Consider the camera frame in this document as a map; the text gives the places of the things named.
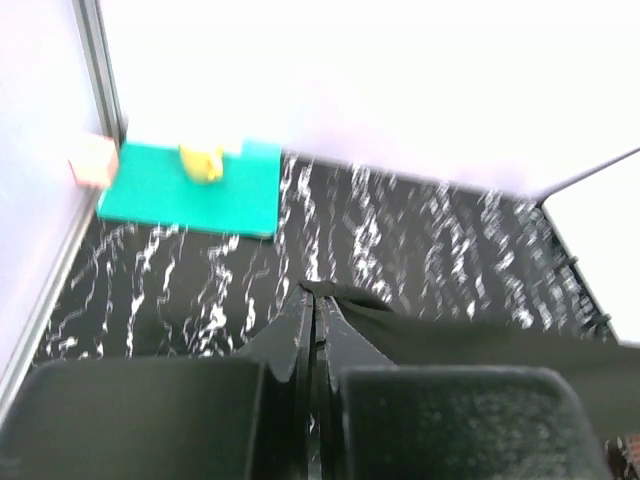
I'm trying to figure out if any black t shirt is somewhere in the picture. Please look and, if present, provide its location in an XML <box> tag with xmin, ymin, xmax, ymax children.
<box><xmin>299</xmin><ymin>280</ymin><xmax>639</xmax><ymax>439</ymax></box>

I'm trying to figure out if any yellow cup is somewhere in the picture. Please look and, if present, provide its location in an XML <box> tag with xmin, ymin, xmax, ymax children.
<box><xmin>178</xmin><ymin>145</ymin><xmax>224</xmax><ymax>184</ymax></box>

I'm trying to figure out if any green book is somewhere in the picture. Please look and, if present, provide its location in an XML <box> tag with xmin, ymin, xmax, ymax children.
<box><xmin>96</xmin><ymin>141</ymin><xmax>281</xmax><ymax>238</ymax></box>

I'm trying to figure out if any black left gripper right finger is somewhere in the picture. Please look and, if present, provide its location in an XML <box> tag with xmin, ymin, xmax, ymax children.
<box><xmin>319</xmin><ymin>298</ymin><xmax>610</xmax><ymax>479</ymax></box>

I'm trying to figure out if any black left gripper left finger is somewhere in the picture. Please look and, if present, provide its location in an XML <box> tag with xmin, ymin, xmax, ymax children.
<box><xmin>1</xmin><ymin>289</ymin><xmax>314</xmax><ymax>479</ymax></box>

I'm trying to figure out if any pink cube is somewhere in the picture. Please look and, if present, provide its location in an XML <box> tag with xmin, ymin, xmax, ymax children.
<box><xmin>68</xmin><ymin>134</ymin><xmax>119</xmax><ymax>188</ymax></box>

